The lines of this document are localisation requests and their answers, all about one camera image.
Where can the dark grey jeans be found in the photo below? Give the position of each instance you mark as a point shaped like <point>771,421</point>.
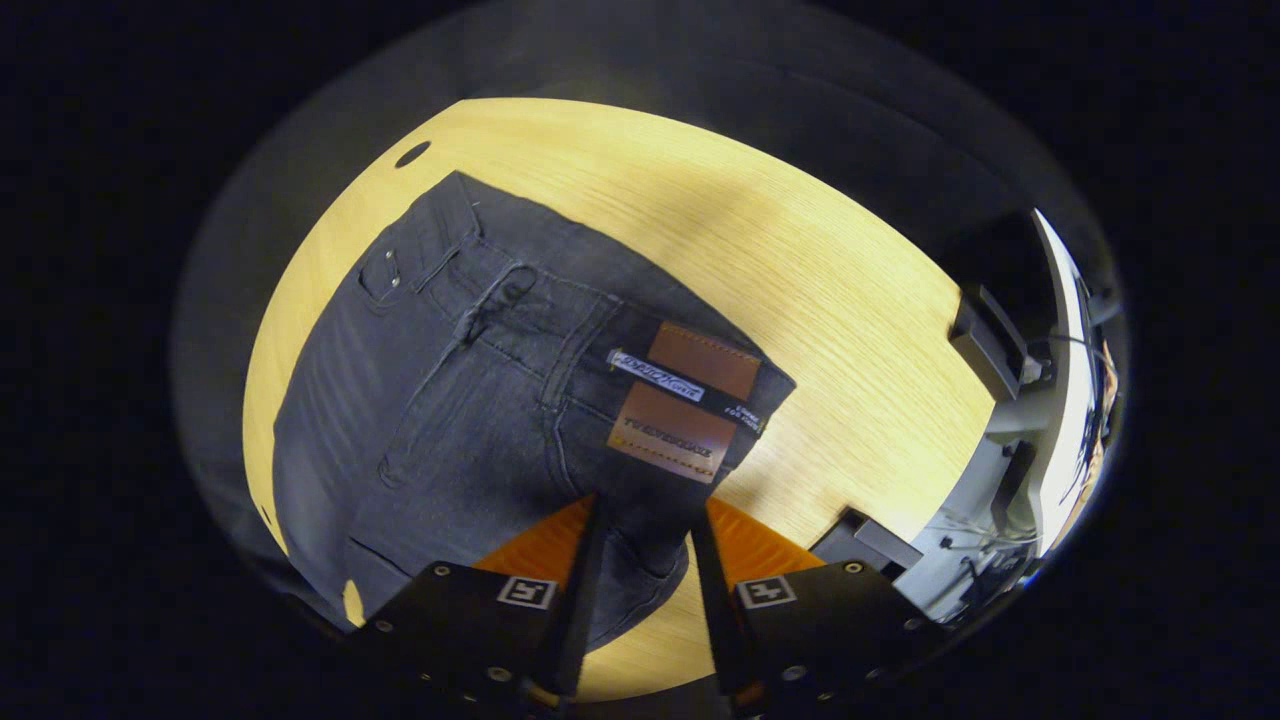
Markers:
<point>450,400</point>

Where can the white panel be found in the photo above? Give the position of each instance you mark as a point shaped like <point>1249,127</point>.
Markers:
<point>1062,380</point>

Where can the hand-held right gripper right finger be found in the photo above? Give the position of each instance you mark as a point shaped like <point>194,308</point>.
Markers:
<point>722,600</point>

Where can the grey metal table foot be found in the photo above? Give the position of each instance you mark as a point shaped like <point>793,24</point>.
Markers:
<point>985,340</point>
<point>870,540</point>

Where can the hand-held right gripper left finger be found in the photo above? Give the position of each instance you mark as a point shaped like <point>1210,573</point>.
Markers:
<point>578,600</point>

